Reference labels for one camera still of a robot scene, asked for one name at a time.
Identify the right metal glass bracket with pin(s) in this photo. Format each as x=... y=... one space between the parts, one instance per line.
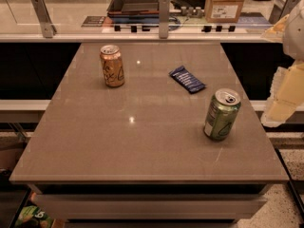
x=281 y=9

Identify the middle metal glass bracket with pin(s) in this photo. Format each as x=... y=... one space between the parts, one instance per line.
x=164 y=13

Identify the green soda can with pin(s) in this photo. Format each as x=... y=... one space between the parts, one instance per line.
x=222 y=113

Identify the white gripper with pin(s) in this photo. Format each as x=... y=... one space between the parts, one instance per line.
x=294 y=35

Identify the left metal glass bracket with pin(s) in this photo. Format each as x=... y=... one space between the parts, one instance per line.
x=47 y=27

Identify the cardboard box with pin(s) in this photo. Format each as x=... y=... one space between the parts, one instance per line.
x=222 y=11

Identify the metal glass bracket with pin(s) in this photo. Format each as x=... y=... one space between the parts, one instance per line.
x=164 y=13
x=47 y=27
x=281 y=9

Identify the green chip bag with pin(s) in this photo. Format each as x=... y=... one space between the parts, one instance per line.
x=33 y=217

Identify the orange soda can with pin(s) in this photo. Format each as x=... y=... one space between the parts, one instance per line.
x=112 y=65

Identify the blue snack bar wrapper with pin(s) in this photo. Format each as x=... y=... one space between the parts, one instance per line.
x=187 y=80

